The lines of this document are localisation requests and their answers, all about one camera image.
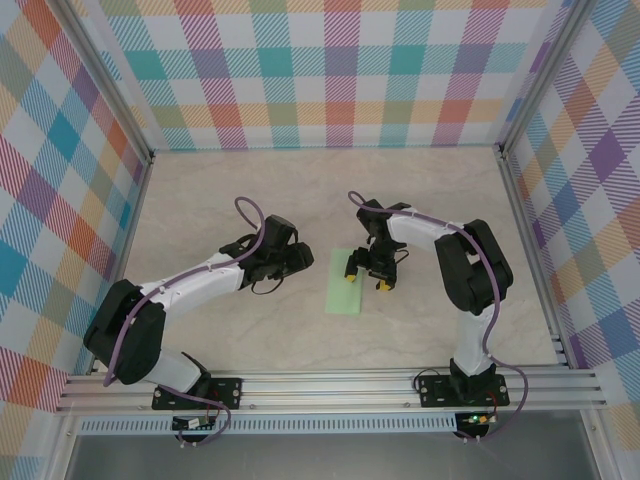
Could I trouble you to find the light green paper sheet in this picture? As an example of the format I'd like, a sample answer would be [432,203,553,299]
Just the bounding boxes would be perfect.
[323,247,365,317]

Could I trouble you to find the grey metal panel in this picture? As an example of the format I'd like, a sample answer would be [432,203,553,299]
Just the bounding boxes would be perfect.
[63,433,601,480]

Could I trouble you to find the black left circuit board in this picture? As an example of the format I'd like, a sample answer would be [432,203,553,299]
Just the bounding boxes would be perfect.
[172,416,216,432]

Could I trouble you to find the thin black left gripper wire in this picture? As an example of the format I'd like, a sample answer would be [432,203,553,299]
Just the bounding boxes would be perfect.
[249,277,289,297]

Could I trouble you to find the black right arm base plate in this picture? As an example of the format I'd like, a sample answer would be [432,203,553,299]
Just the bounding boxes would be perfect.
[418,374,511,409]

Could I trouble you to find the aluminium mounting rail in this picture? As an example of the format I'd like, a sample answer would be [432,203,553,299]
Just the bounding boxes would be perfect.
[53,367,610,415]

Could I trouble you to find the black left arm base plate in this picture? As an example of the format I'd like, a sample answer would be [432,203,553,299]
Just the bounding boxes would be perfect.
[151,377,244,412]

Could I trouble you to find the aluminium side rail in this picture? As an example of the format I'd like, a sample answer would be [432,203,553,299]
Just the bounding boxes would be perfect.
[88,149,156,376]
[497,144,576,371]

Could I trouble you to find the slotted grey cable duct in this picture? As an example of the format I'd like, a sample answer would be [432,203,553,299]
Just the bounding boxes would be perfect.
[77,417,459,435]

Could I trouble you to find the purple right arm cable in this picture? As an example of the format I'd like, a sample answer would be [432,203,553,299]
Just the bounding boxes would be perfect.
[347,189,530,445]

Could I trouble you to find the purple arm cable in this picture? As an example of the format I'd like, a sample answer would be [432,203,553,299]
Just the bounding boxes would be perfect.
[347,189,530,445]
[102,196,265,447]

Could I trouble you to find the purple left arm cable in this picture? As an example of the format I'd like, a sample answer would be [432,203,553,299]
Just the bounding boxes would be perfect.
[102,196,265,447]

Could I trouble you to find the aluminium frame post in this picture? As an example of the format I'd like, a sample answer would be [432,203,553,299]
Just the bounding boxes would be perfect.
[497,0,599,159]
[52,0,156,164]

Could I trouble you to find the aluminium frame leg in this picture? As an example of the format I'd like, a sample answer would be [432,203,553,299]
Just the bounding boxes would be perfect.
[579,410,617,480]
[44,414,84,480]

